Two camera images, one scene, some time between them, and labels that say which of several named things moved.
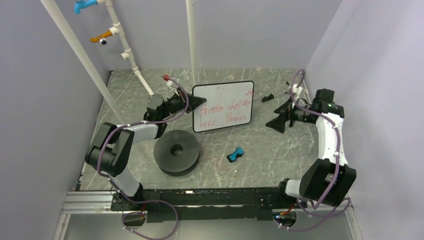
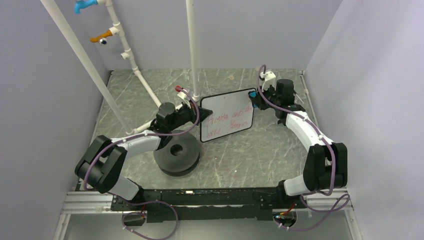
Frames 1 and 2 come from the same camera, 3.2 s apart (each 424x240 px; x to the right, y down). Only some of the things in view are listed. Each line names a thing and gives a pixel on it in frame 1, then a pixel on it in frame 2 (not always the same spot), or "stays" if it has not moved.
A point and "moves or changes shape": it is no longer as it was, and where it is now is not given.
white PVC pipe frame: (115, 29) stays
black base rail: (201, 204) stays
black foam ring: (176, 165) stays
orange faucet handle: (97, 39) stays
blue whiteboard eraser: (238, 153) -> (253, 94)
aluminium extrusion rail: (84, 202) stays
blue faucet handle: (83, 4) stays
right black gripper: (279, 122) -> (258, 100)
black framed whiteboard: (228, 104) moves or changes shape
